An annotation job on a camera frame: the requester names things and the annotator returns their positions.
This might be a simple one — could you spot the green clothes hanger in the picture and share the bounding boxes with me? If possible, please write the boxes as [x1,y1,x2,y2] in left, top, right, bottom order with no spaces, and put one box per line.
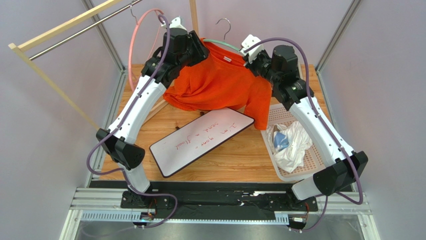
[202,17,242,53]

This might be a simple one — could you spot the orange t shirt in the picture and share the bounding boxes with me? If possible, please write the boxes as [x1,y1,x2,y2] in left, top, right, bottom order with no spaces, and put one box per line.
[163,42,272,131]

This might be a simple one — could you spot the pink clothes hanger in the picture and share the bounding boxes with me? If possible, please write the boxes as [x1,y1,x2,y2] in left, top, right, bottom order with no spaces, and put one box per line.
[128,3,166,93]

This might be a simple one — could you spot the white printed t shirt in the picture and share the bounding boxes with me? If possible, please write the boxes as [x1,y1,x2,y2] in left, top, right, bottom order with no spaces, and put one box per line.
[266,121,313,173]

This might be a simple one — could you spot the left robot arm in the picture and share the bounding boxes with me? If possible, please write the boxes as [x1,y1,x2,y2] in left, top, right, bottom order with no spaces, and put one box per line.
[96,28,210,194]

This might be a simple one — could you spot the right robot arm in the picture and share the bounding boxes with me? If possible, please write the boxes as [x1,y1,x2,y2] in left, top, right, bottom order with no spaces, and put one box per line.
[241,43,368,200]

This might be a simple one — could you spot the whiteboard with red writing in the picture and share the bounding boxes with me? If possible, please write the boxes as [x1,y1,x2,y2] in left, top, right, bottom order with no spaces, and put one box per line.
[149,107,255,178]

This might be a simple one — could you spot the white plastic basket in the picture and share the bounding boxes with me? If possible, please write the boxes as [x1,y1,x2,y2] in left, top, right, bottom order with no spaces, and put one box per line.
[261,104,325,183]

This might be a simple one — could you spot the wooden clothes rack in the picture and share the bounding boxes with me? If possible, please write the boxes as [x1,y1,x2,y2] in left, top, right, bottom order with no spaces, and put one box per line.
[7,0,201,131]

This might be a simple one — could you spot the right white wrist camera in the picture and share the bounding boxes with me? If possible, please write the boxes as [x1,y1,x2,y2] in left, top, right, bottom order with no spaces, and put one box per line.
[239,34,264,65]

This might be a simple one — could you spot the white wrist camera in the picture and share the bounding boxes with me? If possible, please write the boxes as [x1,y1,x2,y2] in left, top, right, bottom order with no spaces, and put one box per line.
[169,16,187,31]
[239,34,264,65]

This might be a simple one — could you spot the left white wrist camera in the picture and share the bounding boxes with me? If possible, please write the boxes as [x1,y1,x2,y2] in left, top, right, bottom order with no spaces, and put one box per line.
[169,16,187,31]

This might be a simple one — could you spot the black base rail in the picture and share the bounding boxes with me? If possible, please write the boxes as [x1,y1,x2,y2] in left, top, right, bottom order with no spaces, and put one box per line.
[89,180,354,231]

